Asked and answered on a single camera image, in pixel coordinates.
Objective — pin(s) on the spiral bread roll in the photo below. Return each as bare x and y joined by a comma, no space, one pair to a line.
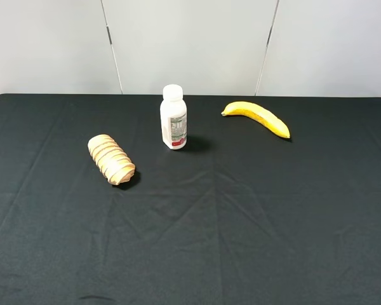
113,163

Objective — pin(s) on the white plastic bottle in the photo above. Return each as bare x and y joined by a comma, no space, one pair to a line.
173,114

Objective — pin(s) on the yellow banana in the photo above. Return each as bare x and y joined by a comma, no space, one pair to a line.
258,114

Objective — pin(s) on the black tablecloth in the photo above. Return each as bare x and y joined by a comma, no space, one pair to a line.
238,216

